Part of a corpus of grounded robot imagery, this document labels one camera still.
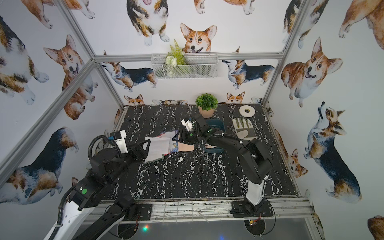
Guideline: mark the aluminium frame post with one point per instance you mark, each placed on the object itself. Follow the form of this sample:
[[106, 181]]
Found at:
[[75, 27]]

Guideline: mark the green artificial potted plant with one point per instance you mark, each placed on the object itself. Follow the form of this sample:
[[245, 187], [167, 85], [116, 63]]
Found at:
[[207, 102]]

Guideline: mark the beige stationery paper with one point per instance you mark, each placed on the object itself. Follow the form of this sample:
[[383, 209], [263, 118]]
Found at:
[[185, 148]]

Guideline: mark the artificial fern with flower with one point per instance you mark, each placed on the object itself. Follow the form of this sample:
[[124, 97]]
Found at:
[[175, 61]]

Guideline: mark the white tape roll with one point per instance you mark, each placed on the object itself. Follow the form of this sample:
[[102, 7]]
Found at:
[[247, 111]]

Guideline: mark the white wire wall basket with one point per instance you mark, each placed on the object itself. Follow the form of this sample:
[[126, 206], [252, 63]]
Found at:
[[188, 66]]

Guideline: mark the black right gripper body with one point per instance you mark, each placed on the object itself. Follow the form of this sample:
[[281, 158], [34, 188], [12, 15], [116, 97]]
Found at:
[[190, 137]]

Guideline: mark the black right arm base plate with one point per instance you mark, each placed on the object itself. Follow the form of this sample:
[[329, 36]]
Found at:
[[247, 210]]

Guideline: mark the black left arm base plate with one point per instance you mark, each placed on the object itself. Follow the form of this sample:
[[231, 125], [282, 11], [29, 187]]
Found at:
[[141, 212]]

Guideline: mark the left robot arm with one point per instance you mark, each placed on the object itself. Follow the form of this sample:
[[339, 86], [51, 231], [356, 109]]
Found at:
[[110, 158]]

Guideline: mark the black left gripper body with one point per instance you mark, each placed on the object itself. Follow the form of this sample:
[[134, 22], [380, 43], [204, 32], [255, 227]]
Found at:
[[141, 148]]

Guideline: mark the blue bordered stationery paper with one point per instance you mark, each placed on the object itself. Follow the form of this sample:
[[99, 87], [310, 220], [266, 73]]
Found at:
[[173, 145]]

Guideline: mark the beige ribbed plant pot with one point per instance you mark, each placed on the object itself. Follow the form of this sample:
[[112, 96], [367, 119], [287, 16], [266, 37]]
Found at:
[[206, 113]]

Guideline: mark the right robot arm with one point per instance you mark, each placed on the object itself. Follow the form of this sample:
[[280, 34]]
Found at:
[[254, 158]]

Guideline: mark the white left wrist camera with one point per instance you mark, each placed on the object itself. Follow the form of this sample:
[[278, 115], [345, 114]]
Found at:
[[119, 139]]

